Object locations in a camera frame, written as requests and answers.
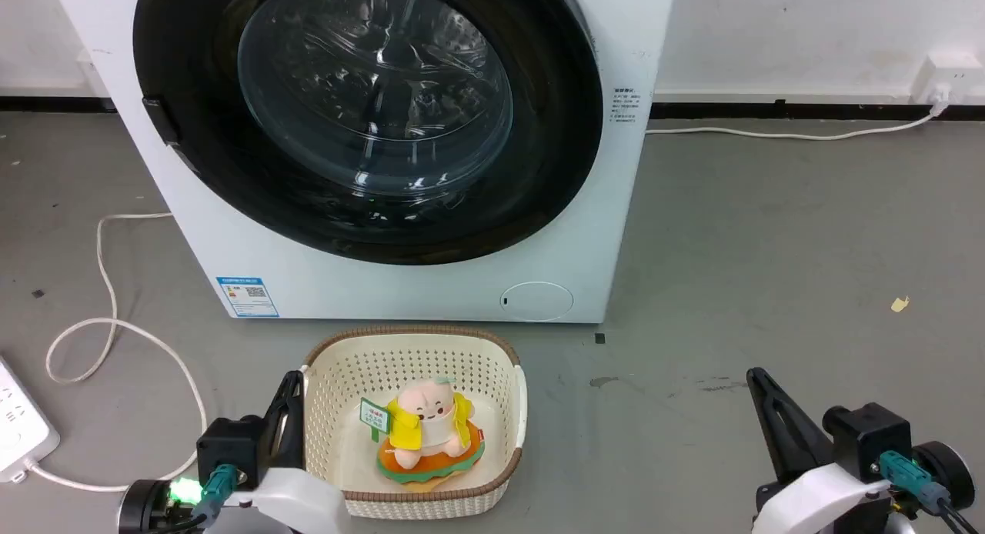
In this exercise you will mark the round black glass washer door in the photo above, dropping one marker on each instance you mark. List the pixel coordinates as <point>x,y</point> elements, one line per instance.
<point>200,149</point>

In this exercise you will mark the white front-load washing machine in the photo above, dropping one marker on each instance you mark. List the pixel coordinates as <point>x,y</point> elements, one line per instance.
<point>400,292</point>

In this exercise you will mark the small text sticker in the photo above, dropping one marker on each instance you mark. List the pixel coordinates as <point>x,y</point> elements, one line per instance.
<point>625,105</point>

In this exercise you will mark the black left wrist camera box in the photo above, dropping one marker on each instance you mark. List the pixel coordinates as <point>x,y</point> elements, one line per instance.
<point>229,445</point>

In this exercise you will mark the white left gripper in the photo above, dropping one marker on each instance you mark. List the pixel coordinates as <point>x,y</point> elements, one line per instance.
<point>296,499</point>

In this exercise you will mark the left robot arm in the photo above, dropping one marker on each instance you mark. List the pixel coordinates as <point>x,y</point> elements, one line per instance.
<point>146,507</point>

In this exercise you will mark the blue energy label sticker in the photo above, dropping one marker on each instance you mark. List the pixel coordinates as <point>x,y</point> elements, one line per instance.
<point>247,297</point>

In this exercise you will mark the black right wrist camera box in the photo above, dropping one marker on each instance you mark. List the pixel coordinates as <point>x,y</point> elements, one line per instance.
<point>866,438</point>

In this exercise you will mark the green white doll tag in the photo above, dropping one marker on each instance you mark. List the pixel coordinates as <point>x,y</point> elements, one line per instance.
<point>374,416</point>

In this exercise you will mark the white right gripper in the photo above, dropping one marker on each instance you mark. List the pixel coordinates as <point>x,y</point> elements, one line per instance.
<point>823,499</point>

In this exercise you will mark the white wall plug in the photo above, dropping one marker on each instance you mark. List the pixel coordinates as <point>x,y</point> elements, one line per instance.
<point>939,101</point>

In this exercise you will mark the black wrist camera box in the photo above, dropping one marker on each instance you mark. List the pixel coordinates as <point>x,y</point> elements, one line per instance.
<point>866,438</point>
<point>229,445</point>

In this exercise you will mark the white wall socket box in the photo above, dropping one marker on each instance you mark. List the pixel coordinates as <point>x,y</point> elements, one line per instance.
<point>950,71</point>

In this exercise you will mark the cream plastic laundry basket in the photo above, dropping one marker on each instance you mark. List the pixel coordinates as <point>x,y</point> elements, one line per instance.
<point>338,395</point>

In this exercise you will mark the round white filter cover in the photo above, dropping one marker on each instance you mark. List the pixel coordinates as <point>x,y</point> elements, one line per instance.
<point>537,302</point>

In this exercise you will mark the pink plush doll yellow jacket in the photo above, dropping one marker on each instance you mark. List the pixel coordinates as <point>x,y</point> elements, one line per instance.
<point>431,430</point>

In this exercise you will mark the small yellow paper scrap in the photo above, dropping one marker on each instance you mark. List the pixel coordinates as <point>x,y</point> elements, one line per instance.
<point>900,304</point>

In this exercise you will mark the white power strip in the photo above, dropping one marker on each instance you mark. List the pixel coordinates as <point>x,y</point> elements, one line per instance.
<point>17,430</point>

